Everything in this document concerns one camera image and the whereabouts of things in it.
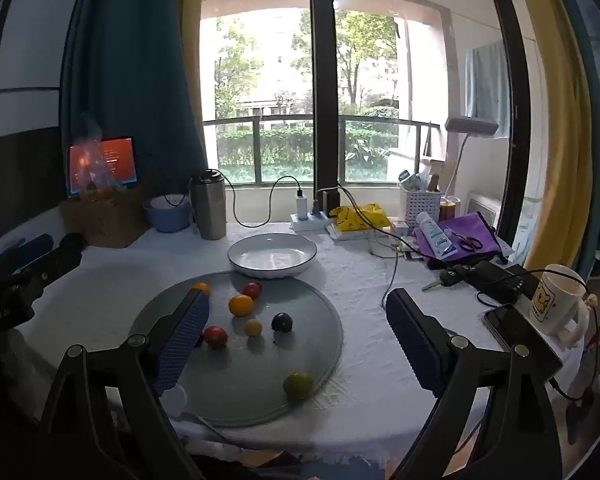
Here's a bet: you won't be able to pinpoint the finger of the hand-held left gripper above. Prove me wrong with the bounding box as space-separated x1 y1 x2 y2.
9 232 87 307
0 233 55 287

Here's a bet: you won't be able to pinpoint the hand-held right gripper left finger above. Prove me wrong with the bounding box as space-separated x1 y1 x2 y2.
37 287 211 480

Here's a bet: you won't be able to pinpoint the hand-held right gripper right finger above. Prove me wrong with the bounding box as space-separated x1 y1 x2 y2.
386 287 563 480

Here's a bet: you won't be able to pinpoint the large orange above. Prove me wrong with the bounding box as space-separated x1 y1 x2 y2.
228 294 255 318

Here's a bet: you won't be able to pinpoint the green lime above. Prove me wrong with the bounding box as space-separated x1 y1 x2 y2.
283 371 314 401

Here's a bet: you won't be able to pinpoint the white bowl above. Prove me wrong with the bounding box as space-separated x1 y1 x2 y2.
227 233 319 279

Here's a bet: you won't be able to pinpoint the brown cardboard box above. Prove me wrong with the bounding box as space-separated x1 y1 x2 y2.
59 185 152 249

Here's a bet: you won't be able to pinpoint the white plastic cap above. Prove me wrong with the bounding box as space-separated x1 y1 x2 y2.
160 385 189 416

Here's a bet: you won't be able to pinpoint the black car key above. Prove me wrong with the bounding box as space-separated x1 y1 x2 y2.
422 266 475 292

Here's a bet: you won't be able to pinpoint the grey round placemat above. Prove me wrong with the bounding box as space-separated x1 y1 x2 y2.
129 270 344 429

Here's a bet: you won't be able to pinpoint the clear plastic bag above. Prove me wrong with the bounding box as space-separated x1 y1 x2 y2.
76 114 127 202

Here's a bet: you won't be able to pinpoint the white tube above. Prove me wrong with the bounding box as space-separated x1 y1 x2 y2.
415 212 457 261

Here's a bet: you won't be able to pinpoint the black rectangular box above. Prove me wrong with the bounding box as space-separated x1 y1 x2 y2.
472 259 537 307

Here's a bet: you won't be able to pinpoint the blue plastic bowl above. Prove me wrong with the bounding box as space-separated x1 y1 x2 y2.
143 193 192 234

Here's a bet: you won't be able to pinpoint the black smartphone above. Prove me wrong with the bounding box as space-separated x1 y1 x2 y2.
482 303 564 377

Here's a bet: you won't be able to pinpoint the black scissors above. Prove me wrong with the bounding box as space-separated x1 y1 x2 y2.
449 234 484 254

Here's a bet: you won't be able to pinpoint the purple pouch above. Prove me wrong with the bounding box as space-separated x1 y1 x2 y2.
412 211 501 267

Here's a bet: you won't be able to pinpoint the yellow plastic bag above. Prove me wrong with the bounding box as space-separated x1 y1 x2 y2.
328 202 393 234

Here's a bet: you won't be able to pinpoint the white perforated basket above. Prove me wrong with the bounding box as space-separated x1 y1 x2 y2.
399 179 442 224

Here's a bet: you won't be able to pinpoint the steel tumbler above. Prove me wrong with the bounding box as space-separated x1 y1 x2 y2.
189 169 227 241

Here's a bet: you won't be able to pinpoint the white mug yellow bear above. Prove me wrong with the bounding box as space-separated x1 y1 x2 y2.
529 263 592 347

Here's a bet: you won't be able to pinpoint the white power strip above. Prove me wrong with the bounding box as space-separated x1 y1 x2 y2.
289 211 332 233

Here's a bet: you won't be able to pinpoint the black charger plug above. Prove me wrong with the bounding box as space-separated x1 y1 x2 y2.
315 187 342 214

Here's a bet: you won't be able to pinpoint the teal curtain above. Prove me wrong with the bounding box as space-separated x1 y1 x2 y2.
59 0 207 197

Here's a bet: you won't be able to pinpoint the white desk lamp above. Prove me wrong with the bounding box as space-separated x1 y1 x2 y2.
443 115 499 198

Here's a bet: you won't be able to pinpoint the balcony railing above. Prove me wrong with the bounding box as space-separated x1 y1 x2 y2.
202 115 442 185

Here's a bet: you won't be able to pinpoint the light blue hanging towel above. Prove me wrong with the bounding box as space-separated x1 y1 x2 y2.
464 42 512 137

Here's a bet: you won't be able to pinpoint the yellow curtain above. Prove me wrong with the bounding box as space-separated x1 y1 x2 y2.
507 0 595 283

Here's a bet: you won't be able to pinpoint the grey cable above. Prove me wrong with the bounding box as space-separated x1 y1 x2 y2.
381 246 407 312

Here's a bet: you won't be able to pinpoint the black charging cable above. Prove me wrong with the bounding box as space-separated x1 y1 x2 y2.
224 175 302 227

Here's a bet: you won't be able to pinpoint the black window frame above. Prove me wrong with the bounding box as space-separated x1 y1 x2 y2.
307 0 340 197

